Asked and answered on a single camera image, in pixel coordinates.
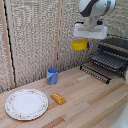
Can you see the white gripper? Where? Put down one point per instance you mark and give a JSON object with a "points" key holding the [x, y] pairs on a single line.
{"points": [[90, 31]]}

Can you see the yellow bowl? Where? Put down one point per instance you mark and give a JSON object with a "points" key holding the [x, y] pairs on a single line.
{"points": [[79, 44]]}

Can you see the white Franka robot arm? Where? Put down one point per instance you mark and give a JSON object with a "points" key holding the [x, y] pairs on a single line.
{"points": [[96, 8]]}

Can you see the blue mug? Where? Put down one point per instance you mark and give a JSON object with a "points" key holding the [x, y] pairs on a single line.
{"points": [[52, 76]]}

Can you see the yellow rectangular block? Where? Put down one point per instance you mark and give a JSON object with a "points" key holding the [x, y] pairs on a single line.
{"points": [[58, 98]]}

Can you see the white floral rimmed plate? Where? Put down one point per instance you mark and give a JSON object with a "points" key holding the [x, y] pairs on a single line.
{"points": [[26, 104]]}

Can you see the thin wooden frame post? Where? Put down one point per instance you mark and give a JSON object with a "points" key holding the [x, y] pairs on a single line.
{"points": [[59, 33]]}

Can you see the wide wooden frame post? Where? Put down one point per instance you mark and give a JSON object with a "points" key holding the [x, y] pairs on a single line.
{"points": [[7, 43]]}

